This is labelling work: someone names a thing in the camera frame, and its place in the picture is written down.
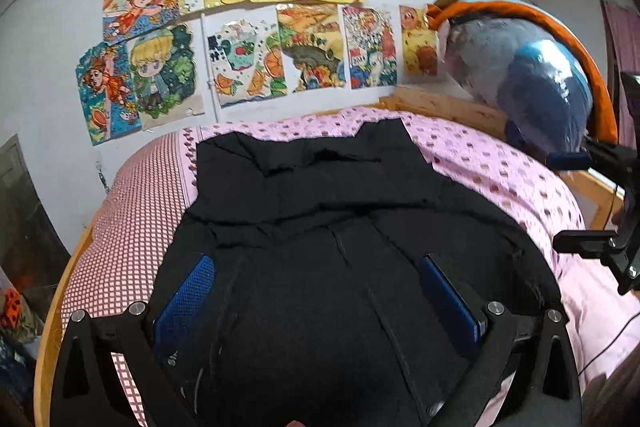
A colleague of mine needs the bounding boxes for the red checked blanket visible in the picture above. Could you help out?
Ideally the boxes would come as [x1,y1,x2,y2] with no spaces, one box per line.
[60,129,201,427]

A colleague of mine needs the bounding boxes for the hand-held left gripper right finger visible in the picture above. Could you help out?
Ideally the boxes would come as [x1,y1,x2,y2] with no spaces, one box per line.
[420,254,583,427]

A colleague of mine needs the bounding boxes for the black cable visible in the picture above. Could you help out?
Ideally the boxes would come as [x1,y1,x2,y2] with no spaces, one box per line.
[606,187,621,233]

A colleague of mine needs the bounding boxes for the grey metal door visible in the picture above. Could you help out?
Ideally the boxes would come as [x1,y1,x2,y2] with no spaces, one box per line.
[0,134,71,308]

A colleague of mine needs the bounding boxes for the black jacket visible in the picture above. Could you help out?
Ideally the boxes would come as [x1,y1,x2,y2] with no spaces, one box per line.
[150,118,563,427]

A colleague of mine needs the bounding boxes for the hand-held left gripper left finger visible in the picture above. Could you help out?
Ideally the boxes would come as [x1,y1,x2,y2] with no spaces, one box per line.
[50,252,216,427]

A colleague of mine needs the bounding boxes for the wooden bed frame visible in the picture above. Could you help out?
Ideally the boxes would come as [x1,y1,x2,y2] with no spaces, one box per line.
[34,87,626,427]

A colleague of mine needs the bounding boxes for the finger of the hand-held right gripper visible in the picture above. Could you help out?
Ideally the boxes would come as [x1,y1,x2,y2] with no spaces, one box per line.
[552,229,621,260]
[546,134,632,180]

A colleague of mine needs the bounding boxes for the pink apple-print quilt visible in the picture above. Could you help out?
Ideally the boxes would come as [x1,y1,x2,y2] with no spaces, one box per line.
[182,104,640,427]

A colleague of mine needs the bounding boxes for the pile of clutter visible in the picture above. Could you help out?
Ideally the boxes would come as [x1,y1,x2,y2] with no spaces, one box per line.
[0,287,46,408]

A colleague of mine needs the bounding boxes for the pink curtain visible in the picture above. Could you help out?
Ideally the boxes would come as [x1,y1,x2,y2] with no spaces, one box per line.
[600,0,640,148]

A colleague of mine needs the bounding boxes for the orange toy with black dots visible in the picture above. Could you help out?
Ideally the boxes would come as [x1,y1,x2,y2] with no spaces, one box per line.
[2,288,23,328]

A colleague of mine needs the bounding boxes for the orange and blue padded jacket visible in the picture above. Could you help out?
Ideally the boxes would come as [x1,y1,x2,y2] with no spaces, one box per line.
[425,0,621,145]

